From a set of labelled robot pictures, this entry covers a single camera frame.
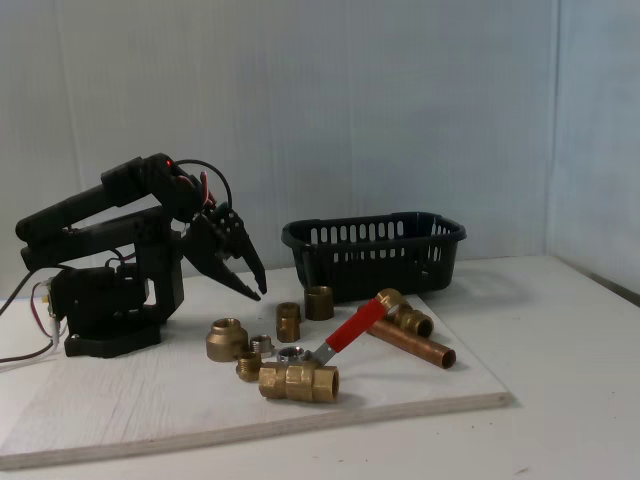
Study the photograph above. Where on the brass hex double nipple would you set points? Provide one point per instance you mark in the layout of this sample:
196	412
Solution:
287	322

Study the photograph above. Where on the small controller circuit board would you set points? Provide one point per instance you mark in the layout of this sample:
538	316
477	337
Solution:
48	300

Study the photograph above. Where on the brass bell reducer fitting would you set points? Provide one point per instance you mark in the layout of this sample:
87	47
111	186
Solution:
226	342

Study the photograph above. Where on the white painted wooden board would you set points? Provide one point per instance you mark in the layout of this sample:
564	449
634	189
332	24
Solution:
150	395

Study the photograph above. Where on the silver hex bushing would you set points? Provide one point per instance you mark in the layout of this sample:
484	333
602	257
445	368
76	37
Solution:
261	345

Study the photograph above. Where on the chrome nut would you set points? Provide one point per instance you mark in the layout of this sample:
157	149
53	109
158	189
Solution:
291	354

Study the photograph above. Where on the dark brass coupling sleeve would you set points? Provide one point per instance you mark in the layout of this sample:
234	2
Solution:
319	303

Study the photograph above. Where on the brass tee fitting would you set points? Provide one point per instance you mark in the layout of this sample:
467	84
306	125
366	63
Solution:
412	320

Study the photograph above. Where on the copper pipe piece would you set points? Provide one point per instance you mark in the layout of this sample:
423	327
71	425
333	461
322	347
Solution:
415	345

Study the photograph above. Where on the black plastic slotted basket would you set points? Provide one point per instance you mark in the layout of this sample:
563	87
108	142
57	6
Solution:
375	270

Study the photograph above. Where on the small brass threaded nipple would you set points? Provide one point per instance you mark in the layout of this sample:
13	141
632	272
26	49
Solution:
248	366

